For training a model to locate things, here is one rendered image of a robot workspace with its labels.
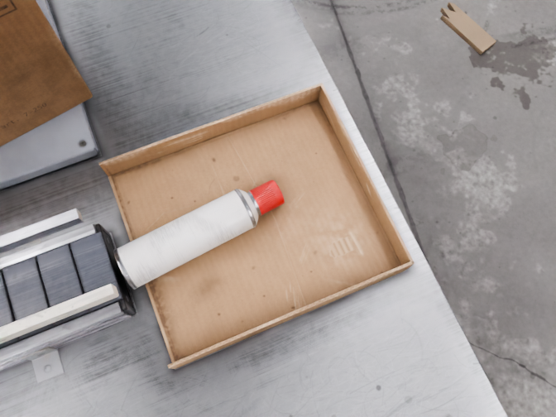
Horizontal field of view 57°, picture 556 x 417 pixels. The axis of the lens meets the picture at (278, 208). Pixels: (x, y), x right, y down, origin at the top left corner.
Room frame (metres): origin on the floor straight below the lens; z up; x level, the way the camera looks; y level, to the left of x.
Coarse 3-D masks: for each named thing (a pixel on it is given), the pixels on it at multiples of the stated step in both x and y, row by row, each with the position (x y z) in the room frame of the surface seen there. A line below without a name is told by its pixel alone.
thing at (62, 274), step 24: (96, 240) 0.14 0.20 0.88; (24, 264) 0.11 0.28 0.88; (48, 264) 0.11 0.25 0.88; (72, 264) 0.11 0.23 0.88; (96, 264) 0.11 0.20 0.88; (0, 288) 0.08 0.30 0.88; (24, 288) 0.08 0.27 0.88; (48, 288) 0.08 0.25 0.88; (72, 288) 0.08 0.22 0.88; (96, 288) 0.09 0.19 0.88; (0, 312) 0.05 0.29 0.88; (24, 312) 0.05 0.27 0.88; (24, 336) 0.03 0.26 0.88
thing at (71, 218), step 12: (60, 216) 0.14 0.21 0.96; (72, 216) 0.14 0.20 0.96; (24, 228) 0.13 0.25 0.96; (36, 228) 0.13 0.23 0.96; (48, 228) 0.13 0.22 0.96; (60, 228) 0.13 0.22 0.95; (0, 240) 0.11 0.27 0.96; (12, 240) 0.11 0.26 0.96; (24, 240) 0.12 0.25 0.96; (0, 252) 0.10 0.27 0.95
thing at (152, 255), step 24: (240, 192) 0.21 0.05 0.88; (264, 192) 0.21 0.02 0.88; (192, 216) 0.18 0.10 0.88; (216, 216) 0.18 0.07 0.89; (240, 216) 0.18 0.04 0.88; (144, 240) 0.14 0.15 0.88; (168, 240) 0.14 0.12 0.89; (192, 240) 0.15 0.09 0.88; (216, 240) 0.15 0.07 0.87; (120, 264) 0.11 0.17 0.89; (144, 264) 0.12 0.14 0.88; (168, 264) 0.12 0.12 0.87
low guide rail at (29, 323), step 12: (108, 288) 0.08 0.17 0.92; (72, 300) 0.07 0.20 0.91; (84, 300) 0.07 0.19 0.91; (96, 300) 0.07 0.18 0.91; (48, 312) 0.05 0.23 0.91; (60, 312) 0.05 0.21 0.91; (72, 312) 0.05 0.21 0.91; (12, 324) 0.04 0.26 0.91; (24, 324) 0.04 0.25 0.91; (36, 324) 0.04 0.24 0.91; (0, 336) 0.03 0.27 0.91; (12, 336) 0.03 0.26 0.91
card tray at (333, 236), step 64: (256, 128) 0.32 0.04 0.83; (320, 128) 0.32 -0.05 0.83; (128, 192) 0.22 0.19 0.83; (192, 192) 0.22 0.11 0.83; (320, 192) 0.23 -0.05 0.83; (256, 256) 0.14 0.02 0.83; (320, 256) 0.15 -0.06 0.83; (384, 256) 0.15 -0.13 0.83; (192, 320) 0.06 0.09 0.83; (256, 320) 0.07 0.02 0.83
